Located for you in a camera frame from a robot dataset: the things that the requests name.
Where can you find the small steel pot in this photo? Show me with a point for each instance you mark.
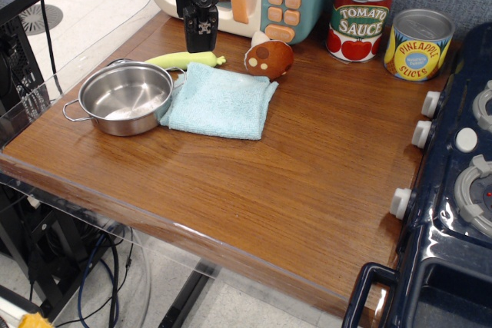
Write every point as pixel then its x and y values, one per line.
pixel 125 98

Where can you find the light blue folded cloth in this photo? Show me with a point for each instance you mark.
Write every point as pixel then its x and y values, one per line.
pixel 219 103

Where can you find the brown plush mushroom toy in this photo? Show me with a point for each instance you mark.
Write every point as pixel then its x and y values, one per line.
pixel 267 57

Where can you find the tomato sauce can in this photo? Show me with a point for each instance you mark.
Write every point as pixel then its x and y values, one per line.
pixel 356 28

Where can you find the clear acrylic table guard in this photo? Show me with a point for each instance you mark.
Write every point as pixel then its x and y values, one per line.
pixel 94 31

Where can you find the pineapple slices can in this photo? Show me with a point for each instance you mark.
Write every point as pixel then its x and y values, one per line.
pixel 418 44

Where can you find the white stove knob top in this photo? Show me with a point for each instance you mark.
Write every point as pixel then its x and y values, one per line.
pixel 430 104

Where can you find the white stove knob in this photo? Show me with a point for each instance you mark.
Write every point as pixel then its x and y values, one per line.
pixel 430 104
pixel 399 202
pixel 421 134

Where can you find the white stove knob middle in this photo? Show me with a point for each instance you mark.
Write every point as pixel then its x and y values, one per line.
pixel 421 134

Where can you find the white stove knob bottom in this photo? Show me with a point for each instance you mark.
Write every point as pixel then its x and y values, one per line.
pixel 399 202

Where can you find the dark blue toy stove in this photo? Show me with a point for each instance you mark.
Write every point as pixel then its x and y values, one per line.
pixel 443 272

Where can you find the spoon with green handle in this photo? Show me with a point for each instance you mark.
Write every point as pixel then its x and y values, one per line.
pixel 183 59

